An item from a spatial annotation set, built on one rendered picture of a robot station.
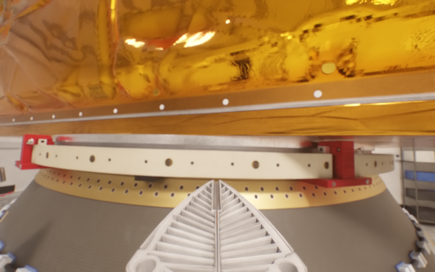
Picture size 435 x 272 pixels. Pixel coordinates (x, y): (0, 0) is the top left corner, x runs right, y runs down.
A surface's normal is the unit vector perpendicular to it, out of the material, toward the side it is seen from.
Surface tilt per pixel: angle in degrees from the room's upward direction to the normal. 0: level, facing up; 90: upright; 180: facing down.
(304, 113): 90
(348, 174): 90
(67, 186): 61
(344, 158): 90
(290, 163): 90
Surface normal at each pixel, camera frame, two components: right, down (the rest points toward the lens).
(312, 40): -0.10, 0.55
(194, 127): -0.36, -0.08
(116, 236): -0.14, -0.54
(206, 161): 0.00, -0.07
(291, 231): 0.17, -0.52
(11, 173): 0.94, 0.00
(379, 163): 0.47, -0.05
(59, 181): -0.36, -0.54
